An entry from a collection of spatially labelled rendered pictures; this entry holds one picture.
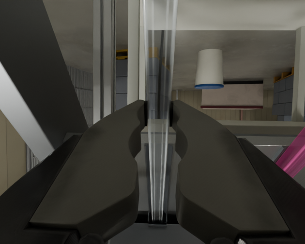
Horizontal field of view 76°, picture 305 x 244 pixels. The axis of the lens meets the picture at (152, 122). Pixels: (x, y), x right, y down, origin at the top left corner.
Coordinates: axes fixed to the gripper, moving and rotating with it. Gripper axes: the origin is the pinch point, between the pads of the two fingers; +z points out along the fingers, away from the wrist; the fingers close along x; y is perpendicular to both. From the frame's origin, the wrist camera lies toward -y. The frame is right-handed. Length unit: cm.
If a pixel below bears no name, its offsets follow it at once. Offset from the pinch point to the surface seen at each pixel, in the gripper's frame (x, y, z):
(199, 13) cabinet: 14, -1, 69
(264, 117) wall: 438, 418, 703
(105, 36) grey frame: -11.2, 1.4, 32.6
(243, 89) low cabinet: 255, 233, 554
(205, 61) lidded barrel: 71, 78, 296
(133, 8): -7, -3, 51
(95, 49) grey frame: -13.3, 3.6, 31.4
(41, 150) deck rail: -9.1, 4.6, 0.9
